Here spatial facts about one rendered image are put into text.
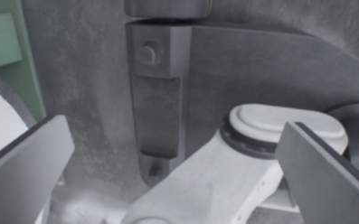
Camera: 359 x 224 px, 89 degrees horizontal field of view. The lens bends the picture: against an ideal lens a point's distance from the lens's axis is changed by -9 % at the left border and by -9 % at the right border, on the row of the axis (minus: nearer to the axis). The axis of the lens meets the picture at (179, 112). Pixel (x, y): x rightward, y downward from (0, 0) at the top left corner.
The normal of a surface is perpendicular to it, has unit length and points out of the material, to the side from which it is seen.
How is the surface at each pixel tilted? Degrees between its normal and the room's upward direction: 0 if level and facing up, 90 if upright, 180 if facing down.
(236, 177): 90
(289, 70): 0
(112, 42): 0
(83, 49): 0
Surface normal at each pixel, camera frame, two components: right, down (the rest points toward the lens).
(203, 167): 0.03, -0.86
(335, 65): -0.21, 0.49
